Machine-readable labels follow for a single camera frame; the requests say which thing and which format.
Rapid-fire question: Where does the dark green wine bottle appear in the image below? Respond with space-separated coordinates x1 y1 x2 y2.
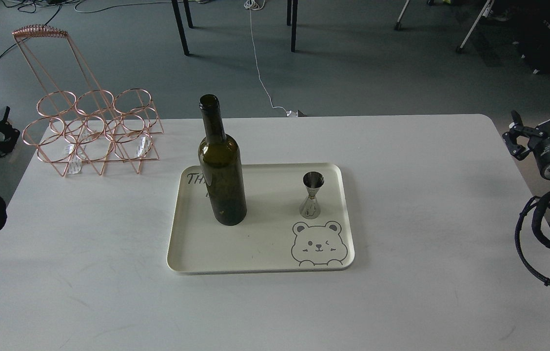
198 94 247 225

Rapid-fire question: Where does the silver steel jigger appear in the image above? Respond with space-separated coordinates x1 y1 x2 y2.
299 171 324 219

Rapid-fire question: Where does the white chair leg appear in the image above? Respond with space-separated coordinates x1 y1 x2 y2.
455 0 495 54

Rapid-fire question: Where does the black table leg left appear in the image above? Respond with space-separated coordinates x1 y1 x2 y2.
171 0 194 57

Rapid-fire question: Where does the black table leg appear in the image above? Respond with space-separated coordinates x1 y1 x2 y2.
171 0 194 57
286 0 299 53

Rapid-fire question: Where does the black table leg right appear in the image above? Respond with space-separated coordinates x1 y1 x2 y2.
286 0 299 53

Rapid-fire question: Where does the cream bear print tray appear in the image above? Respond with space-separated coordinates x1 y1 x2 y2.
167 163 355 274

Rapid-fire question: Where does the copper wire wine rack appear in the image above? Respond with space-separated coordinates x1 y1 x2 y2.
12 24 164 177

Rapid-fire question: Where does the white floor cable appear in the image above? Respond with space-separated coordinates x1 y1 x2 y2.
244 0 300 117

